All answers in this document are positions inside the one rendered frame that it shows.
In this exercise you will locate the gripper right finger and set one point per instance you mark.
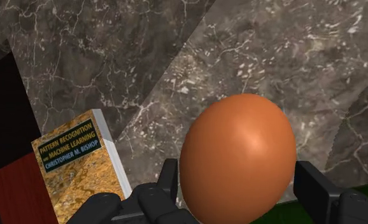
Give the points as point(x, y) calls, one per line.
point(320, 195)

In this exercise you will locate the dark red wooden cabinet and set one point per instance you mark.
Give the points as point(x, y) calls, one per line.
point(16, 192)

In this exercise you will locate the brown egg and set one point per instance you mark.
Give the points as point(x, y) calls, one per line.
point(237, 161)

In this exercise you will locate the yellow marbled book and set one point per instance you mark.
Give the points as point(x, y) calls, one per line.
point(84, 176)

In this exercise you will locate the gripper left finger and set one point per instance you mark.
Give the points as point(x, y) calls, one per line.
point(159, 204)

